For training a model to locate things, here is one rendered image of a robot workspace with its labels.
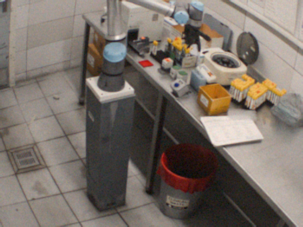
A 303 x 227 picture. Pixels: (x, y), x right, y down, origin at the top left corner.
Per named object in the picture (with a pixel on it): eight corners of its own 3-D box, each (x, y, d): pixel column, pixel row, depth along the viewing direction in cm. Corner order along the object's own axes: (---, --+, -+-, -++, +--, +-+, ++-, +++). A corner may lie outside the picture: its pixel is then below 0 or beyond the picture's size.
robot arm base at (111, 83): (100, 93, 227) (102, 77, 222) (94, 78, 239) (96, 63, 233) (128, 91, 232) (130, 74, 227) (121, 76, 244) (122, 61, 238)
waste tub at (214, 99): (196, 102, 235) (198, 86, 230) (215, 98, 241) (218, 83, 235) (209, 116, 226) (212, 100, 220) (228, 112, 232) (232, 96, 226)
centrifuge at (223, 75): (191, 68, 266) (193, 51, 259) (230, 65, 276) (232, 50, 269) (209, 89, 248) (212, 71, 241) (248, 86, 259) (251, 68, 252)
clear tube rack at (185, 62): (163, 53, 278) (164, 44, 274) (176, 51, 283) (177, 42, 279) (181, 68, 264) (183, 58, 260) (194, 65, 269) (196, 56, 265)
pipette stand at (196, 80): (186, 86, 248) (189, 70, 242) (197, 84, 251) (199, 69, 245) (195, 95, 241) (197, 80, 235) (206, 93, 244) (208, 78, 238)
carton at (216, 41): (167, 43, 291) (170, 24, 283) (200, 39, 305) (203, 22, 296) (188, 60, 275) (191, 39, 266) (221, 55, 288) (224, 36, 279)
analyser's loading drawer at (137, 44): (124, 41, 283) (125, 35, 280) (133, 39, 286) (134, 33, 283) (139, 54, 269) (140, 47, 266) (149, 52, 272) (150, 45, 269)
